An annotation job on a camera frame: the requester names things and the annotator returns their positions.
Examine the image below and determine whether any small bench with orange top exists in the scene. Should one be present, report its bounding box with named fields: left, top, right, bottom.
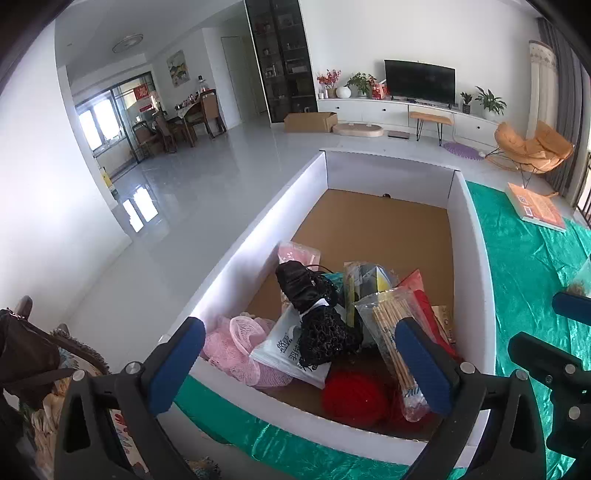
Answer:
left=409, top=111, right=453, bottom=141

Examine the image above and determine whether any purple floor mat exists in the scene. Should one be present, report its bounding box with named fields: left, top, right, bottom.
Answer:
left=442, top=142, right=485, bottom=161

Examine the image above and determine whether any black television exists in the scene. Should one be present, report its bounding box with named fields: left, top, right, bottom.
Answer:
left=384, top=59, right=457, bottom=106

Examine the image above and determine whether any green satin tablecloth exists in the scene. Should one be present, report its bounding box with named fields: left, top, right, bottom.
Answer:
left=175, top=181, right=591, bottom=480

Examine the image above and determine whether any framed wall painting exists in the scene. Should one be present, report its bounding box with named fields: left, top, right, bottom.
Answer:
left=166, top=50, right=188, bottom=86

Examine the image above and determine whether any pink packet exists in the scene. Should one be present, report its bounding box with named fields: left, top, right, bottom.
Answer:
left=277, top=241, right=321, bottom=271

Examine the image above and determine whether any white tissue packet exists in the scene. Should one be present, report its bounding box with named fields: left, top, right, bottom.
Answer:
left=249, top=300, right=347, bottom=389

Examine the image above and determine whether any round ceiling lamp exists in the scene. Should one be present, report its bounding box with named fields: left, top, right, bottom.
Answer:
left=113, top=33, right=145, bottom=51

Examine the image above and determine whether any orange lounge chair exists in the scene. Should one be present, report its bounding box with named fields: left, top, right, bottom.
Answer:
left=485, top=121, right=575, bottom=188

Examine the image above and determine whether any large leafy potted plant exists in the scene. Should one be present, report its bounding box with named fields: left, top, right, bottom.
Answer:
left=475, top=86, right=508, bottom=116

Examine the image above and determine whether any green bushy potted plant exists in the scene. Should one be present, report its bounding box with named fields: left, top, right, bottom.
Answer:
left=345, top=71, right=376, bottom=97

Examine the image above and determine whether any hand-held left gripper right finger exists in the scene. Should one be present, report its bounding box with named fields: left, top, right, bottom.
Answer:
left=394, top=318, right=548, bottom=480

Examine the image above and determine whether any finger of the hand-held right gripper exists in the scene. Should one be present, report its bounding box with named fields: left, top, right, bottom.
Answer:
left=551, top=292, right=591, bottom=326
left=508, top=332, right=591, bottom=460

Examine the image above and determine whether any grey curtain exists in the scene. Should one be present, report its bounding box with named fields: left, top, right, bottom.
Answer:
left=538, top=16, right=591, bottom=208

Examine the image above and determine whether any red flower arrangement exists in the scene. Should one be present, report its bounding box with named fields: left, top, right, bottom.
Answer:
left=317, top=69, right=342, bottom=99

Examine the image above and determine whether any black mesh cloth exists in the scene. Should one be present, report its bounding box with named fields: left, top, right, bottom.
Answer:
left=276, top=261, right=363, bottom=370

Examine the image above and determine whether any black glass display cabinet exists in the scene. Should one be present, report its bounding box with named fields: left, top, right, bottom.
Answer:
left=245, top=0, right=319, bottom=124

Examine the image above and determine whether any wooden dining chair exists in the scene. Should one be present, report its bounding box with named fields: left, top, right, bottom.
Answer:
left=132, top=122, right=155, bottom=160
left=196, top=89, right=227, bottom=139
left=153, top=112, right=178, bottom=154

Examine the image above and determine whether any white cardboard box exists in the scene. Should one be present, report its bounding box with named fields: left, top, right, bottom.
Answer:
left=157, top=148, right=497, bottom=467

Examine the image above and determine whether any white door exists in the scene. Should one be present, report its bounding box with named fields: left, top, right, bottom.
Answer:
left=221, top=34, right=266, bottom=131

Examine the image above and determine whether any yellow label dark packet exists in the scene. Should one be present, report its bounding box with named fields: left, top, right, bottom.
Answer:
left=342, top=261, right=399, bottom=324

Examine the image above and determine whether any red snack packet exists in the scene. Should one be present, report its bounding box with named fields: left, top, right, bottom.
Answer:
left=398, top=270, right=462, bottom=361

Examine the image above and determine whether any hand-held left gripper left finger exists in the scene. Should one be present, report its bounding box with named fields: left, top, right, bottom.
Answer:
left=53, top=316, right=207, bottom=480

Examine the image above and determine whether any patterned fabric cushion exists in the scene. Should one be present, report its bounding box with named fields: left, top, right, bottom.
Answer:
left=14, top=325, right=112, bottom=480

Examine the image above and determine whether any white television cabinet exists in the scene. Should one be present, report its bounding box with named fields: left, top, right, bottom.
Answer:
left=316, top=96, right=509, bottom=146

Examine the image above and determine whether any dining table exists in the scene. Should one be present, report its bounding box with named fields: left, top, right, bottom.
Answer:
left=173, top=104, right=204, bottom=144

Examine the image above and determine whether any clear packet of wooden sticks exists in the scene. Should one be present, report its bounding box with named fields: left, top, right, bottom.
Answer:
left=355, top=287, right=435, bottom=423

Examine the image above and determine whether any pink mesh bath sponge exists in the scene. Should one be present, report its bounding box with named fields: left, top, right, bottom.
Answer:
left=199, top=314, right=294, bottom=388

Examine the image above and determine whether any orange book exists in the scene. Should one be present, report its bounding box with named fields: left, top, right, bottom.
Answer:
left=505, top=182, right=568, bottom=232

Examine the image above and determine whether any red yarn ball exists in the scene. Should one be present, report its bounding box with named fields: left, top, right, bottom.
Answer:
left=321, top=369, right=435, bottom=428

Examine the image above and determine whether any brown cardboard box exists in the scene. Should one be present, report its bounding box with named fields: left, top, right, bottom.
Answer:
left=283, top=111, right=339, bottom=134

